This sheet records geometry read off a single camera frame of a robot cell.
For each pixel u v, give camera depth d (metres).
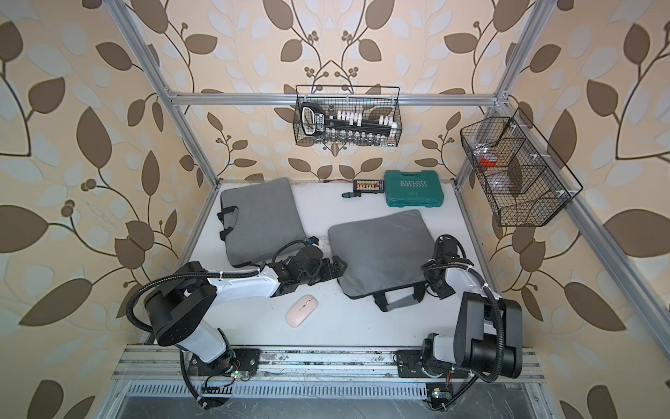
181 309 0.45
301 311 0.83
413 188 1.12
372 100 0.91
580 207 0.59
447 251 0.72
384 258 0.90
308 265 0.69
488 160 0.81
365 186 1.18
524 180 0.74
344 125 0.83
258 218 1.03
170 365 0.75
